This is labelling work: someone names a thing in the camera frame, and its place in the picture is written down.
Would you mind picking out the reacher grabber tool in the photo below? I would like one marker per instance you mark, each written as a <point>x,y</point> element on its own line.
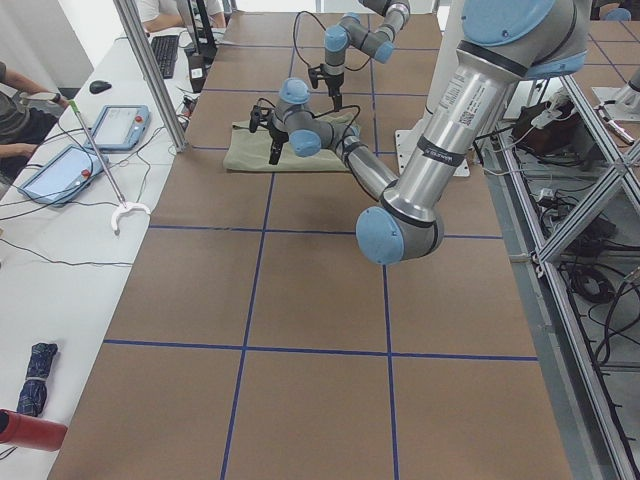
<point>124,206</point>

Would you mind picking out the red bottle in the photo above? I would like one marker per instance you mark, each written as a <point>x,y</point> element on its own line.
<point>31,432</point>

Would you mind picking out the black computer mouse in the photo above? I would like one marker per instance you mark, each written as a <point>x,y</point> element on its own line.
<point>99,86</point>

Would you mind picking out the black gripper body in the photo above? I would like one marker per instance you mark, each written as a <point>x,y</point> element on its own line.
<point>333,78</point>
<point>276,133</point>

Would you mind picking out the seated person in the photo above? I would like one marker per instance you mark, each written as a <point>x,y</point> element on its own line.
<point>22,128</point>

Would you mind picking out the blue teach pendant near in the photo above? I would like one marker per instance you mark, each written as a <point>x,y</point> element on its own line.
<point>63,177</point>

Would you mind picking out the blue teach pendant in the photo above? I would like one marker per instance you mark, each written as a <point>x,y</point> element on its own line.
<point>119,128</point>
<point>63,177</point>

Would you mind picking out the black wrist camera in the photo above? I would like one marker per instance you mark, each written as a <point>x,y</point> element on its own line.
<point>260,117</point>
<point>315,75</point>

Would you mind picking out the aluminium frame post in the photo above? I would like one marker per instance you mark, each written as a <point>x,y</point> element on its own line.
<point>143,53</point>

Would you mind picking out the black keyboard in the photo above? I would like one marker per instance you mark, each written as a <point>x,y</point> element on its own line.
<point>165,49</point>

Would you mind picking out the green long-sleeve shirt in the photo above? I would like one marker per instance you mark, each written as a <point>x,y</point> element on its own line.
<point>250,155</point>

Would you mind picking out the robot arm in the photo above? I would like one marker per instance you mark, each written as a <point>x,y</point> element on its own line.
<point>502,43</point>
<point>350,32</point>

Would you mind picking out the folded dark blue umbrella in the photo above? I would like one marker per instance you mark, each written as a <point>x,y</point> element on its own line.
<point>33,394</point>

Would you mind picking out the blue teach pendant far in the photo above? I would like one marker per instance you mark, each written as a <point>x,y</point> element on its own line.
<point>119,128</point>

